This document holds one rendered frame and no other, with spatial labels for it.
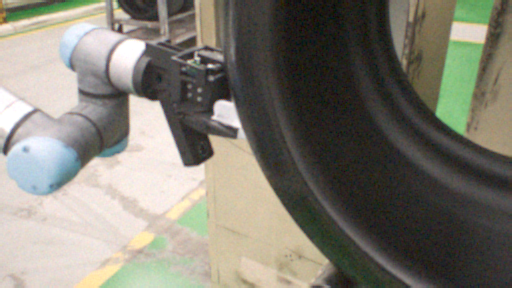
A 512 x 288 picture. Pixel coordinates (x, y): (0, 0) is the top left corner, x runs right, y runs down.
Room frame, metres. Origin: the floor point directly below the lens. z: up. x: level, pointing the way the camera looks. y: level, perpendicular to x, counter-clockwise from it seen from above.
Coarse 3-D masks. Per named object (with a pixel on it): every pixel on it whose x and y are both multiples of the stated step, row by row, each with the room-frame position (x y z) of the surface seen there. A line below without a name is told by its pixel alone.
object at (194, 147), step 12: (168, 96) 0.58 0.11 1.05; (168, 108) 0.58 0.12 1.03; (168, 120) 0.58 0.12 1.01; (180, 120) 0.58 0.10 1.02; (180, 132) 0.57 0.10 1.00; (192, 132) 0.58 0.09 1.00; (180, 144) 0.57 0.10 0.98; (192, 144) 0.57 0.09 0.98; (204, 144) 0.58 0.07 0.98; (180, 156) 0.57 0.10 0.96; (192, 156) 0.56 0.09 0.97; (204, 156) 0.57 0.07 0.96
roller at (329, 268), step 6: (330, 264) 0.40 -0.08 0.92; (324, 270) 0.40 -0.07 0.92; (330, 270) 0.39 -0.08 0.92; (336, 270) 0.39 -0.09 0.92; (318, 276) 0.39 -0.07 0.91; (324, 276) 0.38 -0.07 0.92; (330, 276) 0.38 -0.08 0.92; (336, 276) 0.38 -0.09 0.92; (342, 276) 0.38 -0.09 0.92; (318, 282) 0.38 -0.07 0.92; (324, 282) 0.37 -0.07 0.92; (330, 282) 0.37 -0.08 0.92; (336, 282) 0.37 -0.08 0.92; (342, 282) 0.37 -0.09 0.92; (348, 282) 0.38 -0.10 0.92
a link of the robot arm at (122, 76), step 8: (128, 40) 0.64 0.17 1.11; (136, 40) 0.64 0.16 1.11; (120, 48) 0.62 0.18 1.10; (128, 48) 0.62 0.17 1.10; (136, 48) 0.62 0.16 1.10; (144, 48) 0.62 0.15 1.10; (112, 56) 0.62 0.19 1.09; (120, 56) 0.61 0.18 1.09; (128, 56) 0.61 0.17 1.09; (136, 56) 0.60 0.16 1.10; (112, 64) 0.61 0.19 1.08; (120, 64) 0.61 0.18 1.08; (128, 64) 0.60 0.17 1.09; (136, 64) 0.60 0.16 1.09; (112, 72) 0.61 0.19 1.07; (120, 72) 0.60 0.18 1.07; (128, 72) 0.59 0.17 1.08; (112, 80) 0.61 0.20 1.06; (120, 80) 0.60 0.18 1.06; (128, 80) 0.59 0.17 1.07; (120, 88) 0.61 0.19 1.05; (128, 88) 0.60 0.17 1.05; (136, 96) 0.61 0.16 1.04
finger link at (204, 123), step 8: (208, 112) 0.54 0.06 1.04; (192, 120) 0.53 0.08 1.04; (200, 120) 0.52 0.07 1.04; (208, 120) 0.53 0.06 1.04; (216, 120) 0.53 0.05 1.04; (200, 128) 0.52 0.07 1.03; (208, 128) 0.52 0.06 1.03; (216, 128) 0.52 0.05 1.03; (224, 128) 0.52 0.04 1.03; (232, 128) 0.51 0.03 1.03; (224, 136) 0.51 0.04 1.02; (232, 136) 0.51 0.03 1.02
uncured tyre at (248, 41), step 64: (256, 0) 0.39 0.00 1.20; (320, 0) 0.62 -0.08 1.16; (384, 0) 0.62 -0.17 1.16; (256, 64) 0.39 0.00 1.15; (320, 64) 0.60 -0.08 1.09; (384, 64) 0.61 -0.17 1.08; (256, 128) 0.39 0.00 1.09; (320, 128) 0.53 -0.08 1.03; (384, 128) 0.59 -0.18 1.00; (448, 128) 0.58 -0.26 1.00; (320, 192) 0.36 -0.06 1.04; (384, 192) 0.51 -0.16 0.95; (448, 192) 0.53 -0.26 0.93; (384, 256) 0.32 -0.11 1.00; (448, 256) 0.42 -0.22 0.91
